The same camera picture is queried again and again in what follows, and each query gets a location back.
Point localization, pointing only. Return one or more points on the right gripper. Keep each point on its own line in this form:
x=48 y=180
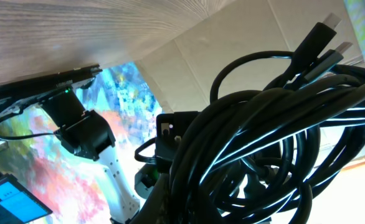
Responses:
x=171 y=130

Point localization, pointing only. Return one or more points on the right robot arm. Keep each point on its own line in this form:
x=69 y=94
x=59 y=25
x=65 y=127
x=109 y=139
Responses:
x=88 y=135

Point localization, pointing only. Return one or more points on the blue screen monitor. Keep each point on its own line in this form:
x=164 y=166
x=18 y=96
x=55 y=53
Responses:
x=17 y=204

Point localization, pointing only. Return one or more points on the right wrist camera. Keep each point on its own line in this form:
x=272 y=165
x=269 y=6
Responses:
x=145 y=180

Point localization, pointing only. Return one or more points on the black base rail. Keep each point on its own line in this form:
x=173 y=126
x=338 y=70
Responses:
x=48 y=82

